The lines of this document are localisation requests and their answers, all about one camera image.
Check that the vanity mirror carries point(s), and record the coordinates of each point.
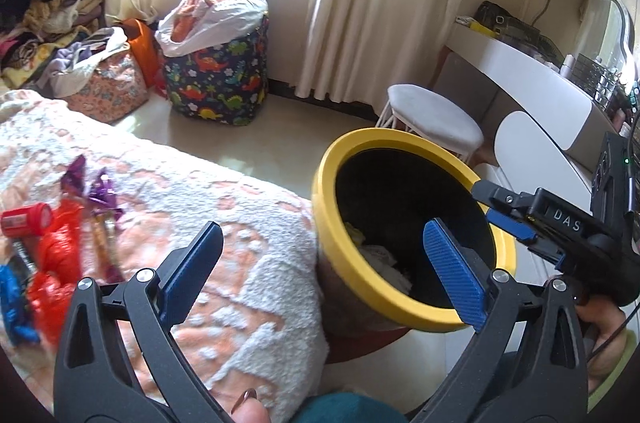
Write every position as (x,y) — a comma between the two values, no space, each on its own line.
(606,34)

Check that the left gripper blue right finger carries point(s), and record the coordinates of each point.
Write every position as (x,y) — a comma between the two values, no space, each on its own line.
(462,285)

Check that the white plastic bag with clothes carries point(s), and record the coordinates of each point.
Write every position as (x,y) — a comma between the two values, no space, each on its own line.
(199,24)

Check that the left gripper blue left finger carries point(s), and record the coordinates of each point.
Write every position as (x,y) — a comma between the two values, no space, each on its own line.
(184,272)

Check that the white vanity desk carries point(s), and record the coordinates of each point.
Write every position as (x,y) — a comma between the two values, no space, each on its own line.
(553,139)

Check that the pink floral fabric bag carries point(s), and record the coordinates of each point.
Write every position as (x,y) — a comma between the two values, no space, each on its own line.
(115,89)

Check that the purple foil wrapper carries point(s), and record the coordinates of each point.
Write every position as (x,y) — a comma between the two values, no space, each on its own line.
(99,195)

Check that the dinosaur print laundry basket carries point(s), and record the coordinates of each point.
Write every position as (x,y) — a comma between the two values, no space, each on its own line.
(224,84)

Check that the yellow rimmed trash bin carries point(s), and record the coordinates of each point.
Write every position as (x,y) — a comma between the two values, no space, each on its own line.
(372,194)

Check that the pile of clothes on bed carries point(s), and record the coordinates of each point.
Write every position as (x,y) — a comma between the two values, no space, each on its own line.
(34,31)

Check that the red plastic bag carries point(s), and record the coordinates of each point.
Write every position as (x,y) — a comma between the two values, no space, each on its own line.
(53,285)

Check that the person's right hand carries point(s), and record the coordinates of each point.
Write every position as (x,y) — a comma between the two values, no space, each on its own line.
(607,317)

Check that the orange plastic bag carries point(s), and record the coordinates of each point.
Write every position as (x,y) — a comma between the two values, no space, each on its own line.
(142,46)

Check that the person's left hand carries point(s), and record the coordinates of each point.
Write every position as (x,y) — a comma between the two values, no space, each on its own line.
(248,409)

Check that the white round stool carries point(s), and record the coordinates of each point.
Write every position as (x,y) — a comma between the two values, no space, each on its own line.
(432,117)

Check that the red cylindrical bottle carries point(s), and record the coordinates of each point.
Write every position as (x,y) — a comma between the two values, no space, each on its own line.
(26,221)

